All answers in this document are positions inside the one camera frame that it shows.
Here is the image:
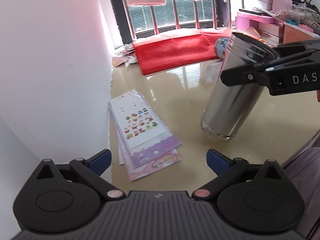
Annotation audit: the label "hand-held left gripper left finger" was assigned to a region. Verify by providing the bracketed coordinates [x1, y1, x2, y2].
[36, 149, 126, 201]

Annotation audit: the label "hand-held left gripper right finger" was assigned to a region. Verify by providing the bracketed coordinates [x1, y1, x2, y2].
[191, 149, 286, 201]

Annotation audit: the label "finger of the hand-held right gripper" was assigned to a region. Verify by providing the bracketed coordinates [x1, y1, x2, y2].
[272, 38, 320, 60]
[220, 59, 282, 90]

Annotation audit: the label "stainless steel cup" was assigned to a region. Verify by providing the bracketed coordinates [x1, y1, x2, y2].
[201, 32, 280, 141]

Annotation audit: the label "wooden desk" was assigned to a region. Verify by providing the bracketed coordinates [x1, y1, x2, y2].
[283, 21, 320, 44]

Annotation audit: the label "small blue globe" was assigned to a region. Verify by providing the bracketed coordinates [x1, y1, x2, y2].
[214, 37, 231, 59]

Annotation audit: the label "white cartoon sticker sheet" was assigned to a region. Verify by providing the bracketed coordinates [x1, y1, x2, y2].
[109, 92, 167, 150]

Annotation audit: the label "pink sticker sheet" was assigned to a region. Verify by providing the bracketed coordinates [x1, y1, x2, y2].
[117, 140, 182, 182]

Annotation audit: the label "stack of sticker sheets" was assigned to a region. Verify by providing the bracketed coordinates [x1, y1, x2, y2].
[110, 110, 182, 168]

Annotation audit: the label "red cloth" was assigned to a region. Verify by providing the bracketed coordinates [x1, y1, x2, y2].
[132, 27, 237, 76]

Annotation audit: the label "window with blinds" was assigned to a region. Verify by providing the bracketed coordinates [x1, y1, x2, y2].
[106, 0, 244, 50]

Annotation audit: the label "scattered paper scraps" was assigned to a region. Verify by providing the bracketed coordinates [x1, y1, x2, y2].
[112, 44, 137, 68]

